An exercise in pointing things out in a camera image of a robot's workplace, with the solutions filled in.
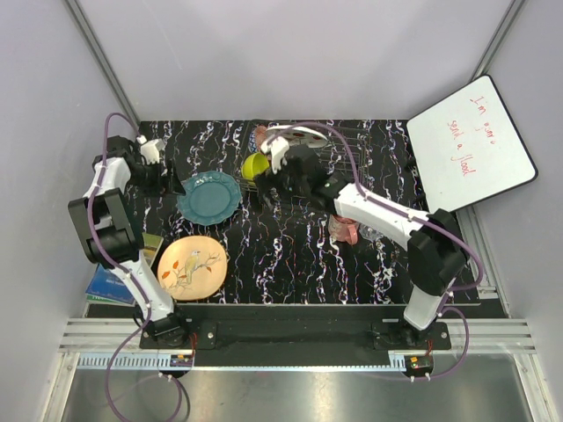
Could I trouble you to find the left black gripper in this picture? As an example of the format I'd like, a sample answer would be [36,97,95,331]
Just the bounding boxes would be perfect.
[126,158,185,197]

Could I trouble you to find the teal scalloped plate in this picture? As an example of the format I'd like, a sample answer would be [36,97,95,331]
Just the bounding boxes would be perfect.
[177,171,242,227]

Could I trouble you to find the white watermelon plate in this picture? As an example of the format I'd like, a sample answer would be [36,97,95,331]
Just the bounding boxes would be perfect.
[260,125,328,152]

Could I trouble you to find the yellow-green bowl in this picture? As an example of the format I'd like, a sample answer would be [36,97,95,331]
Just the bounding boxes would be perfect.
[241,152,270,180]

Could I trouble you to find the red patterned bowl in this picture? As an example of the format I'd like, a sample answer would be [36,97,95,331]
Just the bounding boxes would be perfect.
[248,125,267,154]

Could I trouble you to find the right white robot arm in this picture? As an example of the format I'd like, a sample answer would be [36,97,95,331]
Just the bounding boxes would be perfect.
[253,141,468,349]

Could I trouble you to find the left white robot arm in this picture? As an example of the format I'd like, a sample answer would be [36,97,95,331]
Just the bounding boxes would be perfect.
[68,135,190,348]

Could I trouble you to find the pink mug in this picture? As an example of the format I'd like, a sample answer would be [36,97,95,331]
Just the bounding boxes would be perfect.
[328,215,359,245]

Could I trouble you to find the peach bird plate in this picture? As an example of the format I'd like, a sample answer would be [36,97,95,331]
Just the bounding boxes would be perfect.
[157,236,228,302]

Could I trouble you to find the clear glass cup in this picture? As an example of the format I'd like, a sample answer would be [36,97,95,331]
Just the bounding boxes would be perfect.
[359,224,384,243]

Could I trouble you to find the landscape cover book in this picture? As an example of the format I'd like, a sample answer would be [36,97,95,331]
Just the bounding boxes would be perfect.
[84,232,165,307]

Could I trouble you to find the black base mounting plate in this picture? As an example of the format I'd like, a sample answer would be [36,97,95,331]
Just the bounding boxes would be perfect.
[140,304,451,351]

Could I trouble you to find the white whiteboard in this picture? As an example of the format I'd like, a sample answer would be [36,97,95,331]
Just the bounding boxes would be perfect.
[406,75,538,213]

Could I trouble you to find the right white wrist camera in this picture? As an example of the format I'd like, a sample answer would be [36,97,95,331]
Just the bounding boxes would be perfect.
[260,136,289,174]

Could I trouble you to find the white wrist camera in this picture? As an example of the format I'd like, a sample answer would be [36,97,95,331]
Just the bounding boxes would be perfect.
[136,135,165,165]
[260,136,289,174]

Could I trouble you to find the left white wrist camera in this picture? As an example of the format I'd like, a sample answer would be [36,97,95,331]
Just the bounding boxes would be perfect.
[136,135,165,165]

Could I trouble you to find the wire dish rack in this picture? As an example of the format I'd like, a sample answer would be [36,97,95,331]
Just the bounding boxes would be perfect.
[235,120,369,192]

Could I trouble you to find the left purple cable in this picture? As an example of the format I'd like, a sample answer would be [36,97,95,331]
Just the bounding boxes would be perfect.
[85,112,190,421]

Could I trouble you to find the aluminium slotted rail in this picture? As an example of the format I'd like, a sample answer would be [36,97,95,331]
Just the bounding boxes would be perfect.
[59,318,536,372]

